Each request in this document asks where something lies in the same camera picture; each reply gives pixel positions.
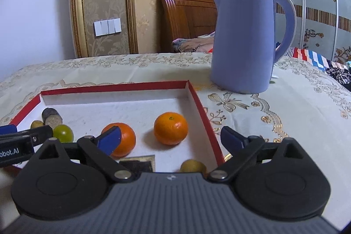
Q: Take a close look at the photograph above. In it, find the dark sugarcane piece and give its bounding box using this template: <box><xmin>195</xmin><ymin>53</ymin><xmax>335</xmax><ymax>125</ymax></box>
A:
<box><xmin>119</xmin><ymin>155</ymin><xmax>155</xmax><ymax>173</ymax></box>
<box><xmin>42</xmin><ymin>107</ymin><xmax>63</xmax><ymax>128</ymax></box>

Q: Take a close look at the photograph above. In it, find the patterned pillow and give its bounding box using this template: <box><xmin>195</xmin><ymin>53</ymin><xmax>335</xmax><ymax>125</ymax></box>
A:
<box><xmin>172</xmin><ymin>32</ymin><xmax>215</xmax><ymax>54</ymax></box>

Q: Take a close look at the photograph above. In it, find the blue electric kettle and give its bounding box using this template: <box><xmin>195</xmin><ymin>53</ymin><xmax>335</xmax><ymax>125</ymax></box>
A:
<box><xmin>210</xmin><ymin>0</ymin><xmax>297</xmax><ymax>94</ymax></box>

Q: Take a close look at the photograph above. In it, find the red shallow cardboard box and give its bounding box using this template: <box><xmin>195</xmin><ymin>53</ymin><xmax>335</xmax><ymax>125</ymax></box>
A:
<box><xmin>11</xmin><ymin>81</ymin><xmax>224</xmax><ymax>172</ymax></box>

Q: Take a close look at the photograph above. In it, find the gold wall panel frame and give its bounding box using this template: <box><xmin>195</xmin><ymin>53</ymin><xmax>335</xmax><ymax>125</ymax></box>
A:
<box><xmin>68</xmin><ymin>0</ymin><xmax>139</xmax><ymax>58</ymax></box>

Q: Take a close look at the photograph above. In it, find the colourful striped bedding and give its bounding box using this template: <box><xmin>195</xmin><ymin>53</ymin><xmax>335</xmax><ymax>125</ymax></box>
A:
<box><xmin>274</xmin><ymin>47</ymin><xmax>350</xmax><ymax>95</ymax></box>

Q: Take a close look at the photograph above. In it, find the orange mandarin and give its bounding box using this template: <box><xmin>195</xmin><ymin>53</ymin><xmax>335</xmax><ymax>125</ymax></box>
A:
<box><xmin>154</xmin><ymin>112</ymin><xmax>189</xmax><ymax>145</ymax></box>
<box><xmin>101</xmin><ymin>122</ymin><xmax>136</xmax><ymax>158</ymax></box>

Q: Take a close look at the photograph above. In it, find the white wall switch panel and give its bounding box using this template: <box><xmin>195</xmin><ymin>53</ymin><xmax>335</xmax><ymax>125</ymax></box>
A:
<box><xmin>93</xmin><ymin>18</ymin><xmax>122</xmax><ymax>37</ymax></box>

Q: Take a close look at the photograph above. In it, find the yellow-green small fruit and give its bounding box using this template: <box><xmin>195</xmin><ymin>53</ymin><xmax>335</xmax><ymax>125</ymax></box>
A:
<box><xmin>30</xmin><ymin>120</ymin><xmax>44</xmax><ymax>129</ymax></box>
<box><xmin>180</xmin><ymin>159</ymin><xmax>207</xmax><ymax>175</ymax></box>

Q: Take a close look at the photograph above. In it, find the floral cream tablecloth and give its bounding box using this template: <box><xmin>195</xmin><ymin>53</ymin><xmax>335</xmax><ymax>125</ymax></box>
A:
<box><xmin>1</xmin><ymin>53</ymin><xmax>350</xmax><ymax>229</ymax></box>

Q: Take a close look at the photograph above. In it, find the wooden bed headboard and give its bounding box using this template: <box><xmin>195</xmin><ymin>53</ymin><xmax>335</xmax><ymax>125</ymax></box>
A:
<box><xmin>158</xmin><ymin>0</ymin><xmax>217</xmax><ymax>53</ymax></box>

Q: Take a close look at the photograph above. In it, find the green round fruit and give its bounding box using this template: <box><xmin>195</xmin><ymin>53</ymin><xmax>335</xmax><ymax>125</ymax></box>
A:
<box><xmin>53</xmin><ymin>124</ymin><xmax>74</xmax><ymax>143</ymax></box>

